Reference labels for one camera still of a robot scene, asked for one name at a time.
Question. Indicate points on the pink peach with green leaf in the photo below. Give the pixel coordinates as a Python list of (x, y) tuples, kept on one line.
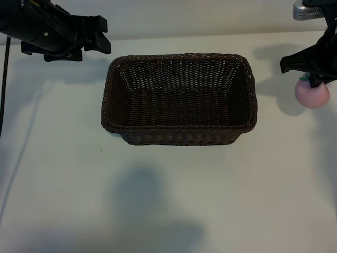
[(312, 96)]

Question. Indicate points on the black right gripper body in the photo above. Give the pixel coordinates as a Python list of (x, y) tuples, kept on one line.
[(332, 47)]

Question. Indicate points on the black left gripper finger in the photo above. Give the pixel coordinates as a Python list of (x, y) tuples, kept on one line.
[(94, 23), (100, 42)]

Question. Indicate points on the dark brown woven wicker basket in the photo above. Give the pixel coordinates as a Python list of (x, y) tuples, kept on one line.
[(179, 110)]

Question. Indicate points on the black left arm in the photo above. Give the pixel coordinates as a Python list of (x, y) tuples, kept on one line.
[(6, 13)]

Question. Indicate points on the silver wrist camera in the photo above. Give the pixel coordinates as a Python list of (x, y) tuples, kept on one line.
[(306, 11)]

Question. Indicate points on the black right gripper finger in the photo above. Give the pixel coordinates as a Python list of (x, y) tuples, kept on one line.
[(316, 80), (308, 60)]

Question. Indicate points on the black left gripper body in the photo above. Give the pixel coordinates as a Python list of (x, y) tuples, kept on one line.
[(39, 37)]

